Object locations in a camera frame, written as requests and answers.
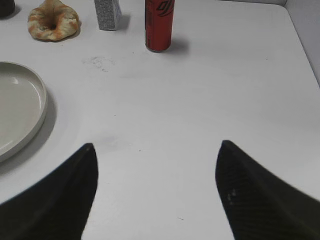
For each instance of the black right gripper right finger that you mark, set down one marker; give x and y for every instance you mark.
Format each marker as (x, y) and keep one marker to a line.
(258, 204)

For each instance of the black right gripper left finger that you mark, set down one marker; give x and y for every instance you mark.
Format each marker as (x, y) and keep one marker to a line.
(58, 206)

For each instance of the beige round plate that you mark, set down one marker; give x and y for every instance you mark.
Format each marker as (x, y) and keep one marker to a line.
(23, 107)

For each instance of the small white milk carton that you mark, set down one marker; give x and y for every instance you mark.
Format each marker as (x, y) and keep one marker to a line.
(108, 14)

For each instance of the dark red wax apple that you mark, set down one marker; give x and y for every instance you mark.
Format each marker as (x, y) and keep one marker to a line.
(7, 7)

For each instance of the red soda can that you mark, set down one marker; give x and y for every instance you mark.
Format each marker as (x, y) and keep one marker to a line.
(158, 20)

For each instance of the ring-shaped bread roll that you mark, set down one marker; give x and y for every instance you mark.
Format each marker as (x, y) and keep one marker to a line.
(52, 21)

